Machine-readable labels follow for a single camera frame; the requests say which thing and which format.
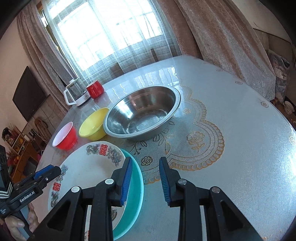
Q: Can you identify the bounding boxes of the left hand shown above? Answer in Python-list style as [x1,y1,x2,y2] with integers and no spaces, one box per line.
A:
[4,203,40,240]

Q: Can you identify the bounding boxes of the left beige curtain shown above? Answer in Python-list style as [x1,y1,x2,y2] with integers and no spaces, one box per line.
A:
[16,1,77,114]

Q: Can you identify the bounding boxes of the red mug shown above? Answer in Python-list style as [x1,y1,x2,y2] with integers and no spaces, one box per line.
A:
[86,80,104,99]

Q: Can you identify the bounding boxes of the yellow plastic bowl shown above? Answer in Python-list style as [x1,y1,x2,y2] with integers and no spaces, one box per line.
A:
[79,108,109,141]

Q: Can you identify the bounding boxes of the black wall television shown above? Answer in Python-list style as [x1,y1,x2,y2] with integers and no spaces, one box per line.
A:
[12,66,47,121]

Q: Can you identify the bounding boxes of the beige curtain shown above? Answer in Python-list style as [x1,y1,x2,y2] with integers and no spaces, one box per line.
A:
[16,1,77,114]
[158,1,276,100]

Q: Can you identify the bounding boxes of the sheer white window curtain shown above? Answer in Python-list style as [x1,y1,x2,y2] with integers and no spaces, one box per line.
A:
[42,1,181,84]

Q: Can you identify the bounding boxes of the middle beige curtain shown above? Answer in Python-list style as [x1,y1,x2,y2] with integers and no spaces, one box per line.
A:
[158,1,276,100]

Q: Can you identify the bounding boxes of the red plastic bowl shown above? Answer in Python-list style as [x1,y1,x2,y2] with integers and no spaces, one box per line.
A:
[52,122,78,151]

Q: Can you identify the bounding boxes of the wooden shelf cabinet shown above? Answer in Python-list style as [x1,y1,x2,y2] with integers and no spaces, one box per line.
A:
[1,128,46,184]

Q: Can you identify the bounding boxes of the stainless steel bowl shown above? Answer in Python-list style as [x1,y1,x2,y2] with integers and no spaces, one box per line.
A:
[103,85,181,141]

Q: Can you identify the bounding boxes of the white plate red characters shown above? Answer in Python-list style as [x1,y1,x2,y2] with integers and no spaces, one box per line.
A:
[47,141,127,241]

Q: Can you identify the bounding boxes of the white glass electric kettle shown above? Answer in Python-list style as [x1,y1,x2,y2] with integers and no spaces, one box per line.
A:
[63,77,90,106]

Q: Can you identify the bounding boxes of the patterned bag on floor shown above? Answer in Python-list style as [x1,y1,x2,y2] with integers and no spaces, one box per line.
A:
[268,49,290,103]

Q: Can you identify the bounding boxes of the turquoise plastic plate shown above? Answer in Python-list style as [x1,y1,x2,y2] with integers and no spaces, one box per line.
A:
[112,149,144,240]

